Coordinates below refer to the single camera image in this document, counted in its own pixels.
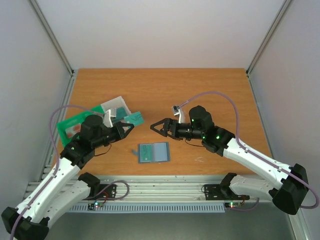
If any aluminium front rail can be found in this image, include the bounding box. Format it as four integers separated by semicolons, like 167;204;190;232
22;174;298;203

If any left small circuit board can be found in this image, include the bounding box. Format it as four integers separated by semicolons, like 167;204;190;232
87;202;104;211

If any teal credit card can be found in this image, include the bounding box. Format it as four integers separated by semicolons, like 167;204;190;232
113;107;128;123

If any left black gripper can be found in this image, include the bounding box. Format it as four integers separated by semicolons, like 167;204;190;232
93;121;134;149

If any teal leather card holder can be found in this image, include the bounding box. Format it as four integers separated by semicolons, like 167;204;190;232
131;142;171;164

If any red white card in bin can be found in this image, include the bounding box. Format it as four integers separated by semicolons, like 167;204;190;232
65;124;81;139

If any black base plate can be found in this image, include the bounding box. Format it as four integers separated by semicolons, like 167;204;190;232
85;184;117;201
201;184;250;201

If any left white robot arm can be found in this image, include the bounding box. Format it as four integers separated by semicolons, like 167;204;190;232
1;114;135;240

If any teal vip card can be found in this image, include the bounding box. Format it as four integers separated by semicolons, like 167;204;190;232
124;111;144;127
139;144;153;163

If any left aluminium side rail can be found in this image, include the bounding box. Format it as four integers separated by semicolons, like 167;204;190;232
38;70;78;181

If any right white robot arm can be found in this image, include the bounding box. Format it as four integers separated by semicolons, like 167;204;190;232
150;105;309;215

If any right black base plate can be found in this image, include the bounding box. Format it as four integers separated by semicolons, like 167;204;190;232
201;184;250;201

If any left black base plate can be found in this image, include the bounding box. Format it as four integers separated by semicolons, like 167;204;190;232
85;184;117;201

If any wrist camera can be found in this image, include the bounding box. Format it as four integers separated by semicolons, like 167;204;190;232
103;108;117;128
171;105;186;124

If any aluminium side rail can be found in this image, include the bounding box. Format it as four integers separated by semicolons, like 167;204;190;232
247;73;274;158
38;70;78;181

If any small circuit board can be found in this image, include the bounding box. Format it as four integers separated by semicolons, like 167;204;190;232
87;202;104;211
224;201;243;209

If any green two-compartment bin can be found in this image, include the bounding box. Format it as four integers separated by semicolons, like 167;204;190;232
56;111;93;147

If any right small circuit board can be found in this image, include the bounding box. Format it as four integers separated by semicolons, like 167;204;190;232
224;201;243;209

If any grey slotted cable duct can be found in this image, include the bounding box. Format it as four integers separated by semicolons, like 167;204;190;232
69;202;225;214

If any white plastic bin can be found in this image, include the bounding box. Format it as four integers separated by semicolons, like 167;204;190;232
100;96;132;125

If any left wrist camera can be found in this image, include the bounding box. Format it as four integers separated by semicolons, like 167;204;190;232
103;108;117;128

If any right aluminium frame post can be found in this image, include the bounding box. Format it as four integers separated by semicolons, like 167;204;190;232
246;0;294;78

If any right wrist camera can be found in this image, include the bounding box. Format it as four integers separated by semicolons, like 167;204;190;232
171;105;186;124

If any left aluminium frame post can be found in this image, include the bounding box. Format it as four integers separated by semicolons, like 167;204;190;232
27;0;75;77

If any right aluminium side rail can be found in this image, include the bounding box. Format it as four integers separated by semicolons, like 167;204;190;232
247;73;274;158

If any aluminium frame post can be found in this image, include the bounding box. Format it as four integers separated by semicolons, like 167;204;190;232
246;0;294;78
27;0;75;77

